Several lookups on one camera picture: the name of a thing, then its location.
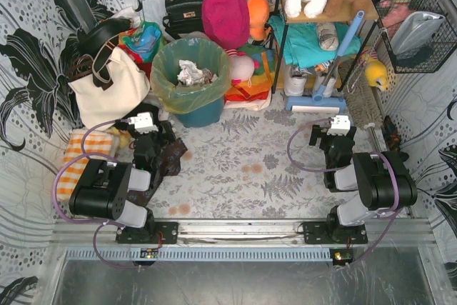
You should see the orange plush toy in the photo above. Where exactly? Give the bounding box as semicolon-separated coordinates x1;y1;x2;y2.
246;0;269;41

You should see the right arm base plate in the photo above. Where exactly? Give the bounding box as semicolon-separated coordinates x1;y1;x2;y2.
301;221;368;245

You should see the cream canvas tote bag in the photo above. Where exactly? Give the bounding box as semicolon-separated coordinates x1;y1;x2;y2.
69;47;151;130

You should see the yellow trash bag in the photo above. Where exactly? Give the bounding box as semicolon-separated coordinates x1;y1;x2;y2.
150;38;231;114

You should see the pink head plush doll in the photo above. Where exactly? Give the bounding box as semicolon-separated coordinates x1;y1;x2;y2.
226;49;258;85

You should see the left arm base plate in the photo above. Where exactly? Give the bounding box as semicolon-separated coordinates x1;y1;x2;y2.
116;221;179;244

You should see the teal cloth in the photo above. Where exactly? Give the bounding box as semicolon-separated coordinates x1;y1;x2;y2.
268;16;362;68

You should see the dark patterned necktie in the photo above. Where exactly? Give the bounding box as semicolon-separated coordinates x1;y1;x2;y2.
127;138;187;207

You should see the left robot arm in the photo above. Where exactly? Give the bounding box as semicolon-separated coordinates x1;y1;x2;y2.
69;121;179;229

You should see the silver foil pouch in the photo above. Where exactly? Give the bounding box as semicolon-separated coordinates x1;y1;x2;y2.
390;11;446;55

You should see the colourful printed bag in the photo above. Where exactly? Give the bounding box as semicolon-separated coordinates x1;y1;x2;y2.
119;21;166;64

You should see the teal trash bin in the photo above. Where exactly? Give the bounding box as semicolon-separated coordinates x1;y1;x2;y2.
174;97;224;128

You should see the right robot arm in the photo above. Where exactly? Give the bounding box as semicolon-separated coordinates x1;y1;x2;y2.
309;124;418;232

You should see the yellow plush duck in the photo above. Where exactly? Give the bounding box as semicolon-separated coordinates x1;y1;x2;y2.
361;49;388;91

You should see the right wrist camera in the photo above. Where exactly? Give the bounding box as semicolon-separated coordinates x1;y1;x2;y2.
327;115;351;135

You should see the black wire basket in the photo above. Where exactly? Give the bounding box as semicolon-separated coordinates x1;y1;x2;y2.
373;0;456;74

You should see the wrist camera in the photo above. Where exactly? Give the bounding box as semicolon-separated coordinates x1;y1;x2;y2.
327;115;351;135
128;112;159;134

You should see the magenta fabric bag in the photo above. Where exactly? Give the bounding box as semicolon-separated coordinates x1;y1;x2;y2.
202;0;249;49

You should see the blue mop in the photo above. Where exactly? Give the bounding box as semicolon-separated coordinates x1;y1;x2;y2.
286;10;365;114

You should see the black leather handbag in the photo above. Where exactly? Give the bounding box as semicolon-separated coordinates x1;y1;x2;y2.
162;0;204;39

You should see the crumpled paper trash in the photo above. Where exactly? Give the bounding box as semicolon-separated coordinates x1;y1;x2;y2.
177;60;218;86

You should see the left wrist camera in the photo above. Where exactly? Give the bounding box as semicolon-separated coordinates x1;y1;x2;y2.
128;112;159;134

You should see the orange checkered towel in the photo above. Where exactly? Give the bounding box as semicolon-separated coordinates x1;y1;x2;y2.
56;129;120;201

